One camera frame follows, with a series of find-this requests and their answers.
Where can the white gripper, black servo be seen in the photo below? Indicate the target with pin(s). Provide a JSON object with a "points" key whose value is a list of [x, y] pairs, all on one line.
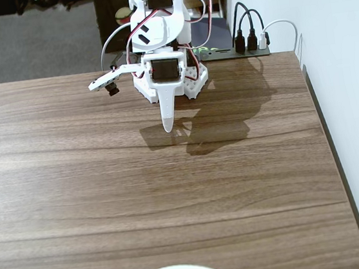
{"points": [[164, 69]]}

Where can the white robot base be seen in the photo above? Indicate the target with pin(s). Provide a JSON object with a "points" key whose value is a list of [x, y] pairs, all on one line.
{"points": [[196, 80]]}

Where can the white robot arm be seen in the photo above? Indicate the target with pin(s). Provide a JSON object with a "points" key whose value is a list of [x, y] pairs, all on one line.
{"points": [[167, 28]]}

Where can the black USB hub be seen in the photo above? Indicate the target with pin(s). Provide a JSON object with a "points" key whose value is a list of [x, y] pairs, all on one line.
{"points": [[222, 55]]}

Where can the dark pad with green print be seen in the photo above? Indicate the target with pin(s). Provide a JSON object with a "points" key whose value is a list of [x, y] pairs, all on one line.
{"points": [[220, 32]]}

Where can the round red yellow sticker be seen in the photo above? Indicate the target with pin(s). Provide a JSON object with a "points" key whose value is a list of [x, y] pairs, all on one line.
{"points": [[122, 15]]}

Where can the black cabinet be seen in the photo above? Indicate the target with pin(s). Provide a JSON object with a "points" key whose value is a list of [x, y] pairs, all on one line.
{"points": [[108, 19]]}

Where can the cardboard box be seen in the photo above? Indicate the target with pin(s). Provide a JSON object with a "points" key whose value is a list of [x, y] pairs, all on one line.
{"points": [[194, 2]]}

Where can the grey metal bar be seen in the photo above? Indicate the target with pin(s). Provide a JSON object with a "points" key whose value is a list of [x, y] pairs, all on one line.
{"points": [[223, 6]]}

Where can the wrist camera on white mount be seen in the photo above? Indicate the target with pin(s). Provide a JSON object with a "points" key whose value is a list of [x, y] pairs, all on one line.
{"points": [[105, 80]]}

